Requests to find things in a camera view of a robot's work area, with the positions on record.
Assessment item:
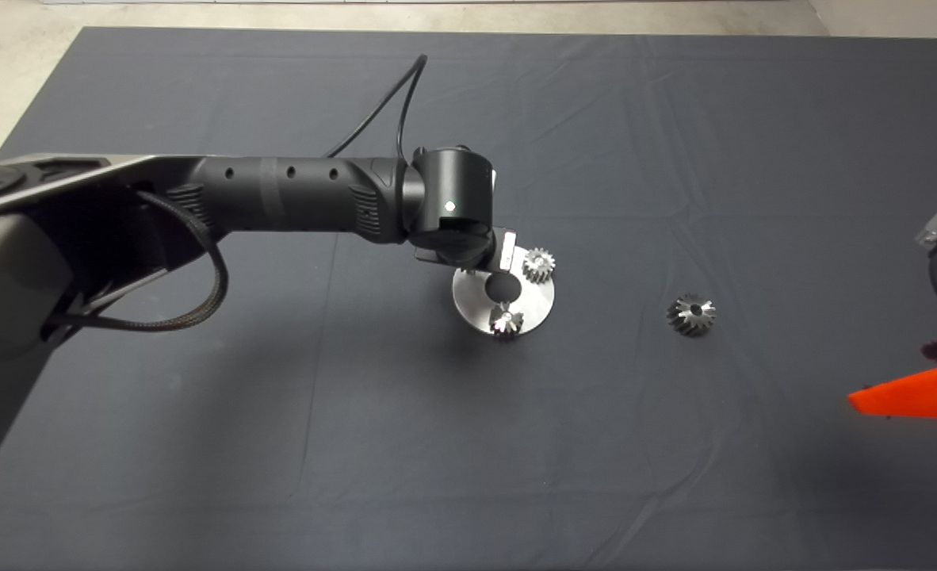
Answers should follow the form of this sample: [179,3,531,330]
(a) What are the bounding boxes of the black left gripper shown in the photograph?
[480,228,518,275]

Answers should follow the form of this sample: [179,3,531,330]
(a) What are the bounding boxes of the larger steel gear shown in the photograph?
[666,293,717,338]

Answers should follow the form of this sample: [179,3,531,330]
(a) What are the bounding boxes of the round metal plate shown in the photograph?
[453,246,556,339]

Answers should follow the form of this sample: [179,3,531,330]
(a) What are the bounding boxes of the thin black left camera cable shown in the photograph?
[324,54,428,159]

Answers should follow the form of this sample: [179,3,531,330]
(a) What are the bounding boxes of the small steel gear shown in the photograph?
[522,247,557,286]
[491,302,527,342]

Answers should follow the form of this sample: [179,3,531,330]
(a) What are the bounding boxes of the dark grey table cloth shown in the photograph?
[0,28,937,571]

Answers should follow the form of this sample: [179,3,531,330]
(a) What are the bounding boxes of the braided black left arm cable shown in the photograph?
[44,190,229,334]

